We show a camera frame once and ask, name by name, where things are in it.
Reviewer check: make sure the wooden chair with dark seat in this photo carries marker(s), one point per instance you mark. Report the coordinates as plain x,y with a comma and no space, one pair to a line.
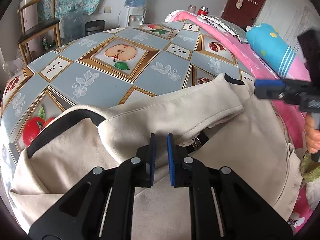
40,27

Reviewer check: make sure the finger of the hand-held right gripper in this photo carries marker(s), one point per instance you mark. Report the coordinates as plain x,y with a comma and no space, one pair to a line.
268,88

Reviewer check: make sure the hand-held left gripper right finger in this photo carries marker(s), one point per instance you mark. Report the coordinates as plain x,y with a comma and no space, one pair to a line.
170,160

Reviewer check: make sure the white cylindrical appliance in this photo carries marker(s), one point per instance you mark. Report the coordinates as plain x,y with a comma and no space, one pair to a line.
28,15

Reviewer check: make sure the white water dispenser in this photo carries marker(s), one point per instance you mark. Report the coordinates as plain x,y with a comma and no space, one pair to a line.
133,17

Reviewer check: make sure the empty clear water jug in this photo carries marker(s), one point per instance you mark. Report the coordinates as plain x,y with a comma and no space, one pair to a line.
71,25

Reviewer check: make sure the grey lace cloth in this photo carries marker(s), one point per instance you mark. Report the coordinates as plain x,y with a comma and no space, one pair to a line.
225,25

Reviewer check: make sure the pink floral blanket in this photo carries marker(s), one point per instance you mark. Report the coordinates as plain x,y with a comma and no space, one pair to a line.
290,120

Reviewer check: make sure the green bottle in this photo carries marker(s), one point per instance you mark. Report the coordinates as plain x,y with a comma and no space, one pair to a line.
45,43

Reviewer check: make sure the person's right hand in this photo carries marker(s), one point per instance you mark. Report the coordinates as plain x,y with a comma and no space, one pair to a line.
311,137

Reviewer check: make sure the black trash bin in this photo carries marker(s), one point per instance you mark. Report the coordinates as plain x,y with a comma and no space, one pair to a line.
94,27

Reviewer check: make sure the beige jacket with black trim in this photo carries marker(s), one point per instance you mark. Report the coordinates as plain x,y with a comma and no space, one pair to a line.
225,155

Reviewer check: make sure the brown door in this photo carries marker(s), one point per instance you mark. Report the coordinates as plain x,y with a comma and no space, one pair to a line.
247,12

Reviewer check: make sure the fruit-print grey tablecloth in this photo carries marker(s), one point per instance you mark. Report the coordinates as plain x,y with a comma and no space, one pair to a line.
100,80

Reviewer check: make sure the pink glass jar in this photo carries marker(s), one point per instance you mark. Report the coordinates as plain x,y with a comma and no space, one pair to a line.
192,8

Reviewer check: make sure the clear plastic bag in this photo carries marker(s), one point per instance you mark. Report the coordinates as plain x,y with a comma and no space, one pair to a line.
11,65

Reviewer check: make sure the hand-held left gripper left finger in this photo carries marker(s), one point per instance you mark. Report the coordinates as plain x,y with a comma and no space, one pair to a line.
153,160

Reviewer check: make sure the cyan pillow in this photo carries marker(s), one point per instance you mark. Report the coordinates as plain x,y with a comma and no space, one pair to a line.
270,47

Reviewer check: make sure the small hanging cloth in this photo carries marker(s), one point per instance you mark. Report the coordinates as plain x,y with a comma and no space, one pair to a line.
239,3

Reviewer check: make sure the white wall socket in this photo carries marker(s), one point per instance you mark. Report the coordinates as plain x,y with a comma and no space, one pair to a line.
104,9

